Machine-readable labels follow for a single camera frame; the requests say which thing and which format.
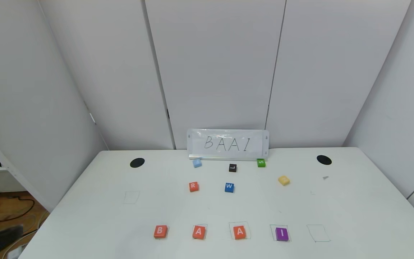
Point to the orange letter R block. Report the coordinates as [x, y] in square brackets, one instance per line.
[193, 186]

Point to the blue letter W block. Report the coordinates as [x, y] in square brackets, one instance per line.
[229, 187]

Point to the black letter L block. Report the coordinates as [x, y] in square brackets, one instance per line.
[232, 167]

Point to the orange letter A block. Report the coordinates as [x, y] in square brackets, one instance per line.
[239, 232]
[199, 232]

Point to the black round table grommet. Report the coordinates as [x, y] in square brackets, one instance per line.
[137, 162]
[323, 160]

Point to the purple letter I block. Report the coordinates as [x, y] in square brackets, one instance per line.
[282, 233]

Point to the orange letter B block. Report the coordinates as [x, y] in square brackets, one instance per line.
[160, 231]

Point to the white BAAI sign board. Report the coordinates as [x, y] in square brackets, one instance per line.
[228, 144]

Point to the light blue letter block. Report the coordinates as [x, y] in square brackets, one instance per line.
[197, 163]

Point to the green letter S block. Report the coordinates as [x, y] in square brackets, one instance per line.
[261, 163]

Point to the white power strip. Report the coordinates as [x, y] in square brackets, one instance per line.
[15, 253]

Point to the yellow letter Z block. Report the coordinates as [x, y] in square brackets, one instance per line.
[284, 180]

